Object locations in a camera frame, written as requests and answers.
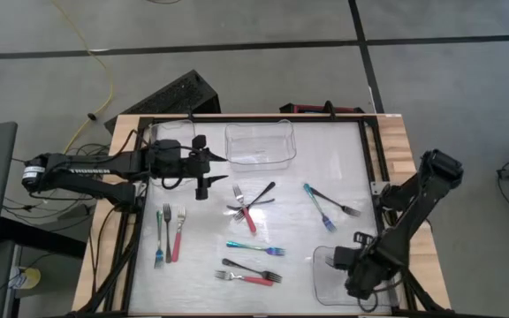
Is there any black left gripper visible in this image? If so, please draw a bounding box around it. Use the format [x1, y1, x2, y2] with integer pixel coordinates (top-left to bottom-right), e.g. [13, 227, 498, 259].
[150, 134, 230, 201]

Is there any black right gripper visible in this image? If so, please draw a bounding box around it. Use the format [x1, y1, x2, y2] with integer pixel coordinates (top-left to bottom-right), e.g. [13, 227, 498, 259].
[333, 231, 398, 302]

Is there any iridescent blue-green fork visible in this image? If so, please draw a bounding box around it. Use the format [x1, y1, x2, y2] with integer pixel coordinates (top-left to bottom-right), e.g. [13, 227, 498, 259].
[154, 209, 165, 269]
[302, 183, 338, 233]
[225, 240, 286, 257]

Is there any clear plastic bin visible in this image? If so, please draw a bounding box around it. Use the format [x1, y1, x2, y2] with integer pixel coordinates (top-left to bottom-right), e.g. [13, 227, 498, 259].
[148, 118, 201, 191]
[224, 118, 298, 172]
[311, 245, 402, 307]

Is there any black perforated box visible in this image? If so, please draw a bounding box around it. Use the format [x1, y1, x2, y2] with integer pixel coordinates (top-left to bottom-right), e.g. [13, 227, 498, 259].
[103, 69, 222, 133]

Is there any black floor beam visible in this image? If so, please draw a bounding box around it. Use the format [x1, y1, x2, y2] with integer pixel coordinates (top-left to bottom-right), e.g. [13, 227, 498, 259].
[0, 216, 88, 260]

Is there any yellow roll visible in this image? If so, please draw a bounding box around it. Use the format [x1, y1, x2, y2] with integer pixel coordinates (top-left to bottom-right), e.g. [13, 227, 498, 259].
[9, 266, 42, 291]

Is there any black metal table frame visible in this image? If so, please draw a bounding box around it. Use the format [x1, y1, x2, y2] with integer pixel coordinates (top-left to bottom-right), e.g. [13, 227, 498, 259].
[75, 113, 452, 318]

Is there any yellow cable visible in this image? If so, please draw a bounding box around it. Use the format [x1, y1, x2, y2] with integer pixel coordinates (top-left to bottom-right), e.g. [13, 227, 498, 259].
[50, 0, 115, 154]

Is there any black cable bundle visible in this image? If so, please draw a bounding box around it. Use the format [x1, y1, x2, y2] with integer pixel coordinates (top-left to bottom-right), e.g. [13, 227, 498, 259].
[2, 140, 118, 231]

